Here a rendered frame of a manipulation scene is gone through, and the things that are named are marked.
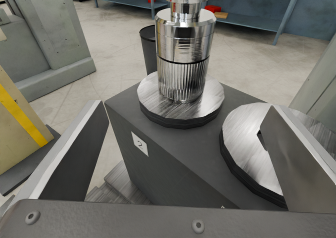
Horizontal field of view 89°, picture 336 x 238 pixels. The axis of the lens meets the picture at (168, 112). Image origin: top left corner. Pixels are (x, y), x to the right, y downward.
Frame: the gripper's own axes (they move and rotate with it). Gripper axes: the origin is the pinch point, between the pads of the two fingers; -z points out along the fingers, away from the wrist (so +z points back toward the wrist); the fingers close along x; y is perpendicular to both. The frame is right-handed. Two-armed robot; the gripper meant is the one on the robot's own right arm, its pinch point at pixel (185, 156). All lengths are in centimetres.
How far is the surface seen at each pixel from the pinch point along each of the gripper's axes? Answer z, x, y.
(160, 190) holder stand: -3.9, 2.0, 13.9
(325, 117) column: -28, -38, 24
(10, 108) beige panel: -75, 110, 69
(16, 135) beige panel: -69, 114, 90
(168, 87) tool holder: -8.0, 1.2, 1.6
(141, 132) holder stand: -5.3, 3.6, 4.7
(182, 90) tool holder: -7.7, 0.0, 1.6
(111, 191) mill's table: -7.5, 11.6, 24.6
